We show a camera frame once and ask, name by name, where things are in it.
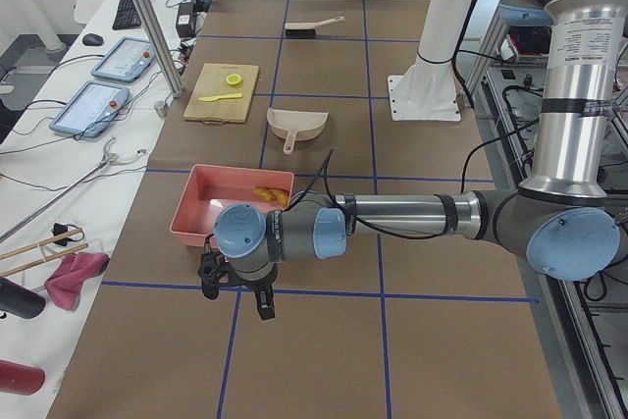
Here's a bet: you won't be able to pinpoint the bamboo cutting board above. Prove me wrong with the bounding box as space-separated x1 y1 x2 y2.
183 63 259 124

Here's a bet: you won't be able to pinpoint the yellow toy corn cob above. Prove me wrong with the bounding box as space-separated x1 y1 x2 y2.
252 187 275 201

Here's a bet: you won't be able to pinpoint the aluminium frame post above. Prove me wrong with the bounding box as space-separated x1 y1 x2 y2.
132 0 183 98

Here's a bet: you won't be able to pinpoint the pink plastic bin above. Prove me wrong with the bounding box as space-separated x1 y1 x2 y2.
170 164 294 247

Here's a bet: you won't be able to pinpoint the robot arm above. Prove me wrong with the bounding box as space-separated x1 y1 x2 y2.
198 0 627 320

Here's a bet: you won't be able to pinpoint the upper blue teach pendant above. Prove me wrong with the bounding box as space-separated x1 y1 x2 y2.
91 37 154 83

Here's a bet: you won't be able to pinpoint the black computer mouse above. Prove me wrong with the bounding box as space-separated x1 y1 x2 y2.
81 33 104 46

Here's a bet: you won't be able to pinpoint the pink cloth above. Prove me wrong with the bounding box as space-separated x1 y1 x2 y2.
44 252 109 311

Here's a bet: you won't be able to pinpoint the black keyboard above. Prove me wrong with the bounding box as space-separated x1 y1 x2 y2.
112 0 141 30

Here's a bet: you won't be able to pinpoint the wooden sticks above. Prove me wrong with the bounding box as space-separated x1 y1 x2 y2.
1 228 89 278

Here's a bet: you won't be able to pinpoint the yellow plastic toy knife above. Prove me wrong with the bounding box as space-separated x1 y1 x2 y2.
197 92 243 102

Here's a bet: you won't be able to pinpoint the black power adapter box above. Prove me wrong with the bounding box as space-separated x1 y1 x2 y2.
176 2 197 38

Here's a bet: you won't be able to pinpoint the lower blue teach pendant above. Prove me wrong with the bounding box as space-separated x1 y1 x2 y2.
49 80 131 138

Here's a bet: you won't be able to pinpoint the black water bottle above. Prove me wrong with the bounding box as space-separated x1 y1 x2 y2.
0 277 46 319

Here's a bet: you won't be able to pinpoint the beige hand brush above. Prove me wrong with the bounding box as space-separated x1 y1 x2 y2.
285 16 344 39

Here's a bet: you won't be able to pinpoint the red water bottle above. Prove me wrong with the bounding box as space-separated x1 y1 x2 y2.
0 360 45 395

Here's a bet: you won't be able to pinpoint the blue teach pendant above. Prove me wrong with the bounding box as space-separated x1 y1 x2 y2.
91 37 154 83
49 80 131 138

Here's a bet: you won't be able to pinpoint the brown toy potato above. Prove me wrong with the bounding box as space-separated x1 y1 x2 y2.
270 188 289 207

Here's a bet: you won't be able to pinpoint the beige plastic dustpan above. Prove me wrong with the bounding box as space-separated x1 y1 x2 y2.
267 108 329 155

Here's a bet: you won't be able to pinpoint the metal reacher grabber tool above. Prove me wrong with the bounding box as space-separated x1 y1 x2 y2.
0 136 148 243

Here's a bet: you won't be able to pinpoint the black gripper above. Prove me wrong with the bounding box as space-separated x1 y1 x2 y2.
198 251 278 320

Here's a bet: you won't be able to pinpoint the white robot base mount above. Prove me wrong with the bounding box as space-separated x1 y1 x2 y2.
388 0 473 122

